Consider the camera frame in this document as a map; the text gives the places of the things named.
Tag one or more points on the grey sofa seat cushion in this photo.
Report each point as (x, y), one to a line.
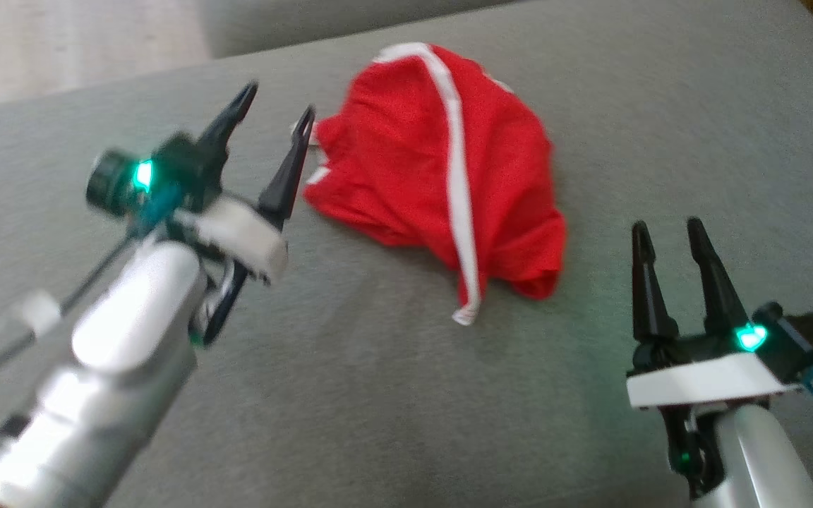
(378, 395)

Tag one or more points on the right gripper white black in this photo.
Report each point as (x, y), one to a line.
(703, 381)

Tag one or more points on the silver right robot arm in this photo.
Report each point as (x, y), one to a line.
(759, 458)

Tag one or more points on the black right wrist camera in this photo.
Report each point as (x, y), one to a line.
(802, 339)

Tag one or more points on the grey sofa side cushion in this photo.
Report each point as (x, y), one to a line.
(272, 25)

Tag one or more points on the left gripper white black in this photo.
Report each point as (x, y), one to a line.
(237, 236)

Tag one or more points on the red shorts white stripes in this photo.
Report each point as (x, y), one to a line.
(406, 162)

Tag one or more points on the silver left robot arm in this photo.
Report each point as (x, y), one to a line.
(117, 339)

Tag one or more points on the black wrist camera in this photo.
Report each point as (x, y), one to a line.
(802, 339)
(106, 183)

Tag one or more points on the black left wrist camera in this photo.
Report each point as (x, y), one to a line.
(106, 183)

